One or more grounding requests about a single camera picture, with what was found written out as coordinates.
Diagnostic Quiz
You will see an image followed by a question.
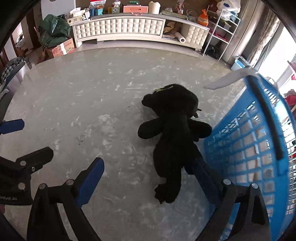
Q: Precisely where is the light blue plastic bin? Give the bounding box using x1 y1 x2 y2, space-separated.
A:
231 56 250 71

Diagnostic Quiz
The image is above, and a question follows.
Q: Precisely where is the white metal shelf rack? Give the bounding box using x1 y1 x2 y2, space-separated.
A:
202 4 241 61

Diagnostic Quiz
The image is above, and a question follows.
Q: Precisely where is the black plush toy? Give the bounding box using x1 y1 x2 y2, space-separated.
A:
137 84 212 203

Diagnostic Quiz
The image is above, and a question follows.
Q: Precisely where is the orange bag on cabinet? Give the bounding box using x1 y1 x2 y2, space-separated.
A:
197 9 209 27

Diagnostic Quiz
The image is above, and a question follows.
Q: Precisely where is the white jug on cabinet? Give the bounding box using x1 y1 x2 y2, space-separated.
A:
148 1 161 15

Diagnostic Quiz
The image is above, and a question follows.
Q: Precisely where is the blue plastic basket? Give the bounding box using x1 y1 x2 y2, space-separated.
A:
204 76 295 240

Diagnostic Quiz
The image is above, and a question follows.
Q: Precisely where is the white paper roll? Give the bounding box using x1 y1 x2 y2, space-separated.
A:
175 32 186 43

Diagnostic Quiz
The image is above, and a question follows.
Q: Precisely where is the white tufted TV cabinet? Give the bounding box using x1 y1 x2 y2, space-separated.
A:
71 13 209 51

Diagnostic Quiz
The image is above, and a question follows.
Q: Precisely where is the white paper bag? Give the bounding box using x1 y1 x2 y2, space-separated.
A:
1 57 32 98

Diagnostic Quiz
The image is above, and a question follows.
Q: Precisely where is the green plastic bag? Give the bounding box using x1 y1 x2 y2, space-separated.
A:
38 14 71 48

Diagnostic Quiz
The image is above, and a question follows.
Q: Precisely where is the cardboard box with red print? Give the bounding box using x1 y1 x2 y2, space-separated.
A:
46 38 75 58

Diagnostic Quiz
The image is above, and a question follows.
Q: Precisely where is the white fluffy ribbed mat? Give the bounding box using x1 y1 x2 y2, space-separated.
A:
204 67 257 90

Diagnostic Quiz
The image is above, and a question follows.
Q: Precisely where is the pink box on cabinet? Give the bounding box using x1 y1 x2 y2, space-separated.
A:
123 5 149 14

